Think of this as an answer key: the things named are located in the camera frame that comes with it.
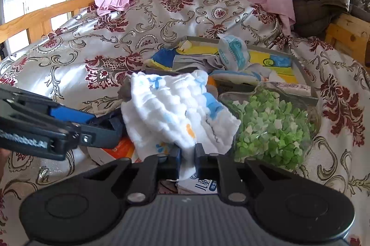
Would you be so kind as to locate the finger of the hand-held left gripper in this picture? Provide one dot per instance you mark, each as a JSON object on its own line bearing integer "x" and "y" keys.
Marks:
{"x": 72, "y": 115}
{"x": 43, "y": 120}

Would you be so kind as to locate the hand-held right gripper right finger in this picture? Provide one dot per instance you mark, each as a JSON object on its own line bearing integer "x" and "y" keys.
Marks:
{"x": 206, "y": 163}

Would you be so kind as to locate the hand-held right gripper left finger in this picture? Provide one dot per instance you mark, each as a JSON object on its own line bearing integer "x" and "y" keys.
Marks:
{"x": 169, "y": 165}

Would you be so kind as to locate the white muslin cloth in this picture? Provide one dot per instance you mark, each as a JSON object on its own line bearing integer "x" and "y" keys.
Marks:
{"x": 167, "y": 107}

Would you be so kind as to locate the grey storage tray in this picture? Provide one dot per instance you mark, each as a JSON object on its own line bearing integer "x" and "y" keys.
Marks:
{"x": 306, "y": 75}

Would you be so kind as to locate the blue and white milk carton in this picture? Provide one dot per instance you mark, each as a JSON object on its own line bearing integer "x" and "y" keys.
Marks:
{"x": 202, "y": 184}

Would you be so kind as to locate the orange and white box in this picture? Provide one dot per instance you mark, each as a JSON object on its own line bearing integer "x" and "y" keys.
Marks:
{"x": 121, "y": 152}

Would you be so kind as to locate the glass jar of green paper stars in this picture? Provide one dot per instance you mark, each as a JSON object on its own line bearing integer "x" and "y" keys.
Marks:
{"x": 268, "y": 130}

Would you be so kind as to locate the light grey cloth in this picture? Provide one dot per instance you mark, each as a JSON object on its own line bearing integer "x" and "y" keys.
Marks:
{"x": 196, "y": 64}

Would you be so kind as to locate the white pink tube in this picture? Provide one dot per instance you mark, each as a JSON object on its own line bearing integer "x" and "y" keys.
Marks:
{"x": 292, "y": 88}

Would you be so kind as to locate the white blue tissue packet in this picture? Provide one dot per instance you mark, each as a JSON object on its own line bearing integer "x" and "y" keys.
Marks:
{"x": 234, "y": 52}

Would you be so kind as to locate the yellow blue printed cloth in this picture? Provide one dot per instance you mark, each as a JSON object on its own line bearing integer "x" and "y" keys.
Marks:
{"x": 277, "y": 67}

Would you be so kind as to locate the wooden bed side rail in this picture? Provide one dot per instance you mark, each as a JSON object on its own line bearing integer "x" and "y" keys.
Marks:
{"x": 40, "y": 15}

